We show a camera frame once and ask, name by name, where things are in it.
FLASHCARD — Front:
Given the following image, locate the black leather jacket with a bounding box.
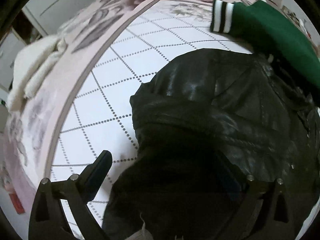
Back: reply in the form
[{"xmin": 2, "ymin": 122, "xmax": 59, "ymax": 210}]
[{"xmin": 102, "ymin": 49, "xmax": 319, "ymax": 239}]

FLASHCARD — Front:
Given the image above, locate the floral pink bed cover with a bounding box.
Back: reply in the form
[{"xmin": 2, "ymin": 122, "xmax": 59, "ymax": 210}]
[{"xmin": 0, "ymin": 0, "xmax": 266, "ymax": 215}]

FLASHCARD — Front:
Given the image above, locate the white diamond pattern mat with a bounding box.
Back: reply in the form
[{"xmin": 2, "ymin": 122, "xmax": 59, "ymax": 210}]
[{"xmin": 43, "ymin": 0, "xmax": 256, "ymax": 240}]

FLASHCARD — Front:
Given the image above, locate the white folded blanket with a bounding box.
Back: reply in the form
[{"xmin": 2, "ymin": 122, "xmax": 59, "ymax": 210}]
[{"xmin": 6, "ymin": 35, "xmax": 67, "ymax": 112}]

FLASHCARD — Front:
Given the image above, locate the green varsity jacket folded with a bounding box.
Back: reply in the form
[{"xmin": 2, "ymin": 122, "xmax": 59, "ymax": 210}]
[{"xmin": 210, "ymin": 0, "xmax": 319, "ymax": 87}]

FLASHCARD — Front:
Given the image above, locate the white sliding wardrobe door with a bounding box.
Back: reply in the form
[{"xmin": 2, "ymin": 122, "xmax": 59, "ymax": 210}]
[{"xmin": 22, "ymin": 0, "xmax": 95, "ymax": 36}]

